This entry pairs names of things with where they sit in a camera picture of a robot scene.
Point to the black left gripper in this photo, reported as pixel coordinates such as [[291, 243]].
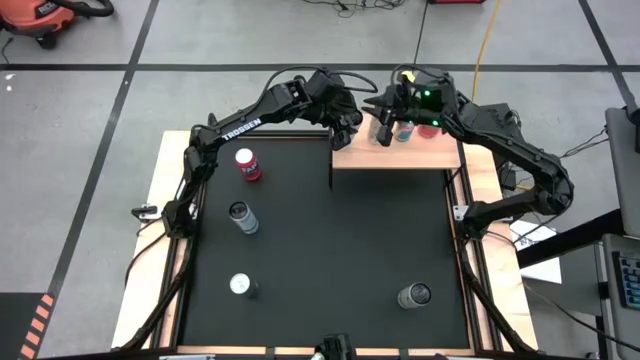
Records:
[[331, 99]]

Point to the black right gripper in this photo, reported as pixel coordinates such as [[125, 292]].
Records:
[[425, 102]]

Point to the blue soda can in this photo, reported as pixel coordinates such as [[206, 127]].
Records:
[[404, 132]]

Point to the red Fanta can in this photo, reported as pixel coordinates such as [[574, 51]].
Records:
[[428, 132], [248, 167]]

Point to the white-lidded slim can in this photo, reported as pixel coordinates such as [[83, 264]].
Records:
[[240, 284]]

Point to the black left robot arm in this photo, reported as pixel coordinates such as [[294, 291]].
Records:
[[240, 129]]

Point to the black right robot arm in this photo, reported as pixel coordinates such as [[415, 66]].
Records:
[[515, 145]]

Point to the grey slim beverage can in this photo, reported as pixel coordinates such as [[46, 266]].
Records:
[[412, 296]]

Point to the black table mat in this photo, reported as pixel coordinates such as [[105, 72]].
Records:
[[350, 240]]

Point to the black power brick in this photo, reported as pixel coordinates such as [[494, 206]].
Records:
[[509, 177]]

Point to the white Celsius can blue band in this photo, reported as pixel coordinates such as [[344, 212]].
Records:
[[245, 220]]

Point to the white printed paper sheet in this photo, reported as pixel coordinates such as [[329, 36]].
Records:
[[545, 270]]

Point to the black table clamp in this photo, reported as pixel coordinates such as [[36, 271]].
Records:
[[145, 213]]

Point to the grey equipment cart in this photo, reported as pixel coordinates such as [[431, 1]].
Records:
[[625, 175]]

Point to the blue-keyed keypad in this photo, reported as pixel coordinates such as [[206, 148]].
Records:
[[629, 280]]

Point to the orange shop vacuum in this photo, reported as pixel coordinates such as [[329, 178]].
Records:
[[35, 15]]

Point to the wooden shelf black frame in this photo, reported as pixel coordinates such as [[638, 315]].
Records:
[[400, 155]]

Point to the black aluminium table frame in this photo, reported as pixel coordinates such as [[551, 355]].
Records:
[[270, 133]]

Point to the white corner bracket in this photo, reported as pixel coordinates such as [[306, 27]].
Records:
[[459, 212]]

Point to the black table-level camera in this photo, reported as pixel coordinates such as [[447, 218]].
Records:
[[335, 347]]

